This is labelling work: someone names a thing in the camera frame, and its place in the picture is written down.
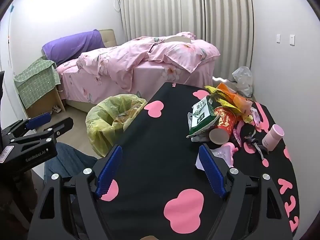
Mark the green checked cloth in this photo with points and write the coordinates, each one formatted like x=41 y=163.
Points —
x=35 y=80

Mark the white wall switch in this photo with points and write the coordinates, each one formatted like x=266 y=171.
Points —
x=292 y=39
x=278 y=38

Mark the green white snack packet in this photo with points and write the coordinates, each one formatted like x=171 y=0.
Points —
x=200 y=120

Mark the pink floral duvet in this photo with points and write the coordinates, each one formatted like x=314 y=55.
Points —
x=140 y=52

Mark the pink bottle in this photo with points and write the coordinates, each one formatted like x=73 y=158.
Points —
x=272 y=136

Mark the yellow snack wrapper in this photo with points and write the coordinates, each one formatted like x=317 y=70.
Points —
x=212 y=90

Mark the white sneakers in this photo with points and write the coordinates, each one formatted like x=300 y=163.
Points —
x=57 y=109

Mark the white paper scrap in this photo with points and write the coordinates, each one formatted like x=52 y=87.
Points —
x=200 y=162

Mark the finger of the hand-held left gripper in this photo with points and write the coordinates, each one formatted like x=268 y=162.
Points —
x=37 y=121
x=57 y=131

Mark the wooden nightstand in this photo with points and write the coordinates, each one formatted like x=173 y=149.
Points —
x=45 y=105

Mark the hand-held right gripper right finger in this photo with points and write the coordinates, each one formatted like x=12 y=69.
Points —
x=212 y=172

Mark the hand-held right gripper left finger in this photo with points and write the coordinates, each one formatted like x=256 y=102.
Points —
x=110 y=172

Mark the bed with pink sheet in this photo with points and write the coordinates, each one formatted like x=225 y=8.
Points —
x=150 y=77

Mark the purple pillow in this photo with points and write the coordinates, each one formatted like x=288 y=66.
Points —
x=72 y=42

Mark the light pink wrapper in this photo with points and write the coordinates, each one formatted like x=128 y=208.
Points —
x=237 y=132

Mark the bin with yellow liner bag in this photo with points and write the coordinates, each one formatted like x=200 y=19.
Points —
x=105 y=120

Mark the person's leg in jeans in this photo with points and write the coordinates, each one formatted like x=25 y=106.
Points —
x=67 y=157

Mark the white ribbed curtain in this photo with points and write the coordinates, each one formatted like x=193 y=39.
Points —
x=150 y=10

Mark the pink clear plastic packaging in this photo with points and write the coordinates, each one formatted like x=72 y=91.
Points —
x=228 y=147

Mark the white plastic bag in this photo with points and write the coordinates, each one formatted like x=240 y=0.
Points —
x=242 y=80

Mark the red paper cup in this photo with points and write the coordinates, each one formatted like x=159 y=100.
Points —
x=223 y=122

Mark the beige headboard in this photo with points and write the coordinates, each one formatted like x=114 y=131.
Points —
x=110 y=37

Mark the orange snack wrapper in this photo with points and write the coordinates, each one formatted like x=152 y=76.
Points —
x=235 y=97

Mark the black crumpled wrapper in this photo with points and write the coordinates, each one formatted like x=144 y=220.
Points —
x=248 y=130

